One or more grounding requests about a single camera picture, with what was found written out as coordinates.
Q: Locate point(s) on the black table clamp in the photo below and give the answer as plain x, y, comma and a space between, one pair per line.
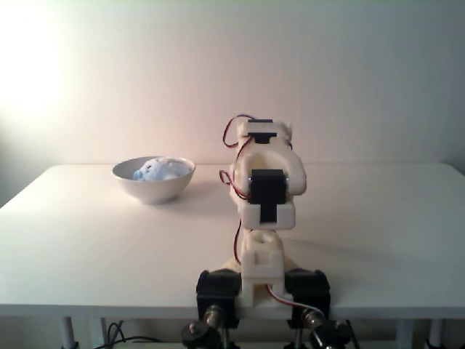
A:
216, 287
309, 285

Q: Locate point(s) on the white ceramic bowl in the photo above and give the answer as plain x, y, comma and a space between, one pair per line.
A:
156, 192

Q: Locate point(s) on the skyblue plush doll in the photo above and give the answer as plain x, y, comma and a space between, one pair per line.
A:
160, 171

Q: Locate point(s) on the white table leg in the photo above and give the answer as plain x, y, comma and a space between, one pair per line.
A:
434, 334
96, 332
69, 331
405, 334

